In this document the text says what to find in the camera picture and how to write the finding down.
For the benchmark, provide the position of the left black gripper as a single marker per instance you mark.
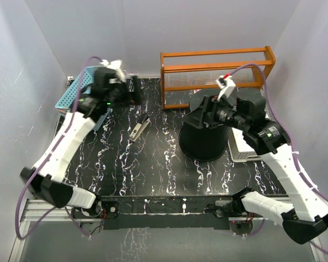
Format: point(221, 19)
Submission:
point(136, 97)

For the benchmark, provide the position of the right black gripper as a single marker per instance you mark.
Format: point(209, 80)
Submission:
point(211, 105)

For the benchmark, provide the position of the black silver stapler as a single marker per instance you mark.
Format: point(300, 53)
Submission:
point(140, 126)

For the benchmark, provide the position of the large black plastic bucket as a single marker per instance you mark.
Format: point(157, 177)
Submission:
point(205, 144)

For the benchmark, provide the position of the white perforated plastic basket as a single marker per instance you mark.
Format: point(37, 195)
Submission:
point(240, 151)

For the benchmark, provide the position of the blue perforated plastic basket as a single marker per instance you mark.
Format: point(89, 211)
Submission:
point(81, 81)

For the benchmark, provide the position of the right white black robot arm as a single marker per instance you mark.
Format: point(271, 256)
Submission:
point(306, 217)

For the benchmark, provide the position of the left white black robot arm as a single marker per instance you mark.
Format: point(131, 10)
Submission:
point(45, 179)

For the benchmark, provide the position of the orange wooden shelf rack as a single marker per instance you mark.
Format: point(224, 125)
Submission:
point(197, 70)

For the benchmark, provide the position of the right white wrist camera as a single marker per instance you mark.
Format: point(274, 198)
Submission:
point(226, 85)

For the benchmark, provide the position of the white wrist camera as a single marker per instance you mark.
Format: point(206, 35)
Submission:
point(115, 65)
point(226, 85)

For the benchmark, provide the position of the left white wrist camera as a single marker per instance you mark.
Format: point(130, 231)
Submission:
point(115, 65)

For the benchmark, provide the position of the black front mounting rail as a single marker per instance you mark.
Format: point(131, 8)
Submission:
point(123, 212)

